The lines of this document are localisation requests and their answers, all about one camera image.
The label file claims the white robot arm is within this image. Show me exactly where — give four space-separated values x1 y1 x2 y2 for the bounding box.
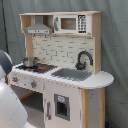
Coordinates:
0 50 36 128

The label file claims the wooden toy kitchen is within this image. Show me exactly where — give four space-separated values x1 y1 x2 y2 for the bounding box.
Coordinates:
9 11 114 128

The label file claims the grey toy sink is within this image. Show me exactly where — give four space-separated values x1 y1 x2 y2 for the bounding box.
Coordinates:
52 68 92 81

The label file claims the black toy faucet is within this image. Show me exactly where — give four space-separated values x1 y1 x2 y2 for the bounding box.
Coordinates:
75 51 93 70

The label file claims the black toy stovetop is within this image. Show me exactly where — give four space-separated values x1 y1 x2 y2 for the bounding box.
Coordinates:
18 63 55 73

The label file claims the silver toy pot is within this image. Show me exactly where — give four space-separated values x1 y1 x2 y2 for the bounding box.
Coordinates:
21 57 39 67

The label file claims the right red stove knob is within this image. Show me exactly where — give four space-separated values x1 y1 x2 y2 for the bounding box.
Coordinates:
31 81 37 88

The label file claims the red stove knob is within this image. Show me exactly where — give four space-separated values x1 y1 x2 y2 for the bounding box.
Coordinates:
12 77 18 82
31 81 37 88

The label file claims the toy microwave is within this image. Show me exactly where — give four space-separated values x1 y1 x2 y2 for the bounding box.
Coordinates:
54 14 91 34

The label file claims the grey range hood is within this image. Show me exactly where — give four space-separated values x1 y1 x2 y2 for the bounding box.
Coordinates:
24 16 52 34

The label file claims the left red stove knob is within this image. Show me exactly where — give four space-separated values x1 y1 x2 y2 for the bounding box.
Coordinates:
12 77 18 82

